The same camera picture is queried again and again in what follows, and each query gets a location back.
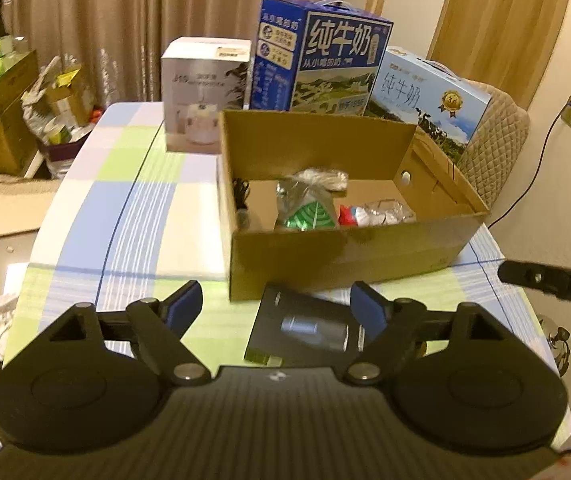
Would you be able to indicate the white appliance box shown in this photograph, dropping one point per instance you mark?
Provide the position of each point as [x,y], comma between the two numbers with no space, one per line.
[200,100]

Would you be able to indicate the small open cardboard box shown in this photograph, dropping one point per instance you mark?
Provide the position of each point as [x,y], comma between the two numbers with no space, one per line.
[68,97]

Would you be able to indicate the tall blue milk carton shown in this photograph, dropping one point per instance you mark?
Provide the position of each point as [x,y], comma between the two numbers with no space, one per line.
[335,55]

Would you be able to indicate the clear plastic bag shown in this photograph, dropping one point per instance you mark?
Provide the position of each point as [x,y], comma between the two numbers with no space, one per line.
[40,105]

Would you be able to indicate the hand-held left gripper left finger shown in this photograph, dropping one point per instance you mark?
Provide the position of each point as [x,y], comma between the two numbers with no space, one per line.
[185,305]

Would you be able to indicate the clear bag of white beads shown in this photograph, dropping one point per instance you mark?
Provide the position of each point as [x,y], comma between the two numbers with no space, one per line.
[385,212]

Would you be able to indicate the beige quilted chair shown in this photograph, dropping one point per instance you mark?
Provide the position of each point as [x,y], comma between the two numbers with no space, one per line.
[495,135]

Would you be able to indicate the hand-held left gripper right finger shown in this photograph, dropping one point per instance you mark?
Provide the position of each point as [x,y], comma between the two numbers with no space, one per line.
[368,307]

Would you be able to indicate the beige curtain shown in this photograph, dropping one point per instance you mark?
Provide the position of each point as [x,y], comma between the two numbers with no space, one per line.
[165,5]

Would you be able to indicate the large cardboard storage box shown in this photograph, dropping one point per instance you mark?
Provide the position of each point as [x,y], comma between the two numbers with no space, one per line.
[0,130]

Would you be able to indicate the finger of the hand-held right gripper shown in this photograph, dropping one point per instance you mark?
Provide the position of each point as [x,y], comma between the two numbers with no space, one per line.
[550,280]

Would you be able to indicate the silver green foil bag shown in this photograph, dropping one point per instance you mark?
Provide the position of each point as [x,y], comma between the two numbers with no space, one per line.
[310,215]

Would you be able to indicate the black product box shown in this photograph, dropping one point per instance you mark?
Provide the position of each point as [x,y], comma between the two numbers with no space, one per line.
[310,330]

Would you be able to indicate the checked tablecloth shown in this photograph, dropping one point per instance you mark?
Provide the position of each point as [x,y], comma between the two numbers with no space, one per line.
[115,210]

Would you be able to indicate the light blue milk carton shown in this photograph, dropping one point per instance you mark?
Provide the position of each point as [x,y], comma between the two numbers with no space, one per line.
[430,95]

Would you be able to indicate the brown cardboard box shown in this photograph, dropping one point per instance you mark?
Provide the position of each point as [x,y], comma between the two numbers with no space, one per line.
[345,255]

